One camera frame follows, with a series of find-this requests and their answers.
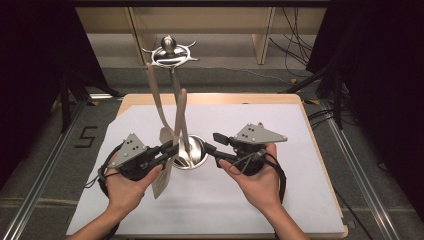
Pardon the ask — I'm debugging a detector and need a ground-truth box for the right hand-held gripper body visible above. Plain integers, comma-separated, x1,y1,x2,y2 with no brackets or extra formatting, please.
229,123,288,177

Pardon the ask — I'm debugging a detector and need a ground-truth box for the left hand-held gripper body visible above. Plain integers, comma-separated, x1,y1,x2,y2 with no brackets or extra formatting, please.
107,132,163,182

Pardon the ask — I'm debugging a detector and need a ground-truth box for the beige spatula turner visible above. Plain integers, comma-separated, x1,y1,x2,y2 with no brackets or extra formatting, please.
151,88,188,200

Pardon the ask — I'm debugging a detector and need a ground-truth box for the beige spoon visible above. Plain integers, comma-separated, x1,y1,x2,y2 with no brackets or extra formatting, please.
145,62,175,145

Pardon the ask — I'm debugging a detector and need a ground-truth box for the steel utensil rack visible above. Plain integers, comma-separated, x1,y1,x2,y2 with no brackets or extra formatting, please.
141,34,210,170

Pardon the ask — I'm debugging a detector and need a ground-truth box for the person's left hand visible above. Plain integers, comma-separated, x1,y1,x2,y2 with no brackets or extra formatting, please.
105,151,164,214

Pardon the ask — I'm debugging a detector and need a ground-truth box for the person's right hand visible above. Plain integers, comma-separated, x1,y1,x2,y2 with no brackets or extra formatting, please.
218,143,284,214

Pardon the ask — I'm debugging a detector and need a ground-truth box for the white table cloth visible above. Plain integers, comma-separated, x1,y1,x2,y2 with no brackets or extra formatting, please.
65,103,346,236

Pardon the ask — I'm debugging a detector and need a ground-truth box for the black metal stand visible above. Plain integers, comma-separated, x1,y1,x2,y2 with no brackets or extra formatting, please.
279,63,345,131
59,69,122,134

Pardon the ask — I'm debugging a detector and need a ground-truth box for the wooden shelf unit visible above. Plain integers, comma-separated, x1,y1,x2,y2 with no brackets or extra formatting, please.
75,6,327,66

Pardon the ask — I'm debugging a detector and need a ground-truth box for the black curtain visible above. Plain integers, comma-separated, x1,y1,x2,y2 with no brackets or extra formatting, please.
0,0,101,189
306,0,424,211

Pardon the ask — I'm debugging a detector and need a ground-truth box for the white floor cable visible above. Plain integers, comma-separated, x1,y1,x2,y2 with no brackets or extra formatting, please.
199,64,292,85

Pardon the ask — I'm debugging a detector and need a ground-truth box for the pair of black floor cables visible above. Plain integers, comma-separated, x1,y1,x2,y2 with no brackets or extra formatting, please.
308,108,335,130

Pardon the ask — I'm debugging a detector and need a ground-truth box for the aluminium floor rail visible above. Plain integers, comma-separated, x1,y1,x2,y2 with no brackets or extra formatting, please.
0,99,88,240
319,99,401,240

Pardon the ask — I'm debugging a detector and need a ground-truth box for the bundle of black cables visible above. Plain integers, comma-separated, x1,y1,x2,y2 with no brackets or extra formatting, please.
269,7,314,68

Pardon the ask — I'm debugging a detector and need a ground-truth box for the black floor cable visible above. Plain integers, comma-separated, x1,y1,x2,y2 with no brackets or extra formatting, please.
333,189,374,240

